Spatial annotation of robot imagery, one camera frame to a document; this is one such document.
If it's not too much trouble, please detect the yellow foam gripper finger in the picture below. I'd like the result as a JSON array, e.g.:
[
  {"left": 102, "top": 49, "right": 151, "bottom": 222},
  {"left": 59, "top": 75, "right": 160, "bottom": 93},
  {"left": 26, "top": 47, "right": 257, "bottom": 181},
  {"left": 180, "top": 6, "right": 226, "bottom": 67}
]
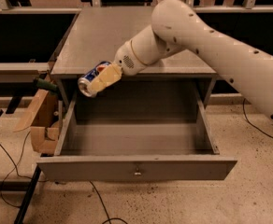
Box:
[{"left": 88, "top": 63, "right": 122, "bottom": 93}]

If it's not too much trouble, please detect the blue pepsi can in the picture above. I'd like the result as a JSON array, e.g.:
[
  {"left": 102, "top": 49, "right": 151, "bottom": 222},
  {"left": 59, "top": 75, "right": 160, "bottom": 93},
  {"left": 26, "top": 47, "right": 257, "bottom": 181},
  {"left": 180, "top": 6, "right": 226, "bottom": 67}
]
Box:
[{"left": 78, "top": 61, "right": 111, "bottom": 97}]

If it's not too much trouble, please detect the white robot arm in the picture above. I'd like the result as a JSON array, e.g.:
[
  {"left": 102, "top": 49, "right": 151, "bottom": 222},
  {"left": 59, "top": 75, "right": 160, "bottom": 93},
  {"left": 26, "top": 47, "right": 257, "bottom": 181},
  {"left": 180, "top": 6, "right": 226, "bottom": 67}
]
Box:
[{"left": 86, "top": 0, "right": 273, "bottom": 121}]

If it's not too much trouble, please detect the open grey top drawer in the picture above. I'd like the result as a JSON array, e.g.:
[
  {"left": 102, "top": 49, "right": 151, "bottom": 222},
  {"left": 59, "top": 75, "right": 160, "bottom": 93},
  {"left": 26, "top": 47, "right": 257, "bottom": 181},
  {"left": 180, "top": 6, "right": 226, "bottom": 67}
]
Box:
[{"left": 37, "top": 91, "right": 237, "bottom": 182}]

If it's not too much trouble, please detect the grey metal cabinet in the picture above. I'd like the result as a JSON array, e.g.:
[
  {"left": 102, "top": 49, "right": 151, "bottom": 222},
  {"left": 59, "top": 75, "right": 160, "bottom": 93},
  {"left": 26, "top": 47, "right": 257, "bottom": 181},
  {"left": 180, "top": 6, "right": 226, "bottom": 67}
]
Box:
[{"left": 51, "top": 7, "right": 218, "bottom": 104}]

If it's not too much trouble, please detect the brown cardboard box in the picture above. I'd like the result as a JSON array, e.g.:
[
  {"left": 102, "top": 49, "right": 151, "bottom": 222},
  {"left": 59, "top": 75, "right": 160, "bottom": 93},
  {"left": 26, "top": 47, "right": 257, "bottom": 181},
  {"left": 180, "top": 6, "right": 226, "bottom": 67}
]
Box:
[{"left": 14, "top": 75, "right": 60, "bottom": 155}]

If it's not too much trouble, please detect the black metal stand leg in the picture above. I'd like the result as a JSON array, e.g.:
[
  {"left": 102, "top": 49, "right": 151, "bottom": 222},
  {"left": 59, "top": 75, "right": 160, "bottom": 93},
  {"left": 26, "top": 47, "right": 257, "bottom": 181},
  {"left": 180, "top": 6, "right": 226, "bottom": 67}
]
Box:
[{"left": 14, "top": 166, "right": 41, "bottom": 224}]

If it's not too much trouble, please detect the green handled tool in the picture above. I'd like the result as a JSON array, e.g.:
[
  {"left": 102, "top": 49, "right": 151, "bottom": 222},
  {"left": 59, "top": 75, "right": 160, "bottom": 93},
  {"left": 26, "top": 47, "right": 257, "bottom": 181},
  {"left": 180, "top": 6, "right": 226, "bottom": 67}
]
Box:
[{"left": 34, "top": 78, "right": 59, "bottom": 94}]

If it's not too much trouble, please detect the black floor cable centre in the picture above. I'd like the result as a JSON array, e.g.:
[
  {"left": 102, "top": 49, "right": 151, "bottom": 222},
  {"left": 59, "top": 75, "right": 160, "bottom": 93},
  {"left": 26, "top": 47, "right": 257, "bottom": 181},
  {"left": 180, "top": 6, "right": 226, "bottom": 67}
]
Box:
[{"left": 89, "top": 180, "right": 129, "bottom": 224}]

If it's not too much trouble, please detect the black floor cable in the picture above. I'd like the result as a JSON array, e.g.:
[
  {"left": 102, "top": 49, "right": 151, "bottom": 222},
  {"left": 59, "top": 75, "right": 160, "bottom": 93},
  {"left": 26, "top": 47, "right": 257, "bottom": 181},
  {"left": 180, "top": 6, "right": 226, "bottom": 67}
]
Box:
[
  {"left": 89, "top": 180, "right": 129, "bottom": 224},
  {"left": 0, "top": 131, "right": 47, "bottom": 209},
  {"left": 242, "top": 98, "right": 273, "bottom": 141}
]

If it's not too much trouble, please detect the black floor cable right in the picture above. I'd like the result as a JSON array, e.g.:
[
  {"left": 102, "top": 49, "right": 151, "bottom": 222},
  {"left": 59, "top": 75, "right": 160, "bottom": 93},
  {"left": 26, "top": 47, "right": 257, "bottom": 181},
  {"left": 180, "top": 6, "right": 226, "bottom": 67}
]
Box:
[{"left": 242, "top": 98, "right": 273, "bottom": 141}]

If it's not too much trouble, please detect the black floor cable left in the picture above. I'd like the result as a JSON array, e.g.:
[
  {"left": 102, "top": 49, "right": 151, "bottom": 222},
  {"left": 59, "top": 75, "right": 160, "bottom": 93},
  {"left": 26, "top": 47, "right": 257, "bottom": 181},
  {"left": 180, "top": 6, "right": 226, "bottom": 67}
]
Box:
[{"left": 0, "top": 131, "right": 47, "bottom": 209}]

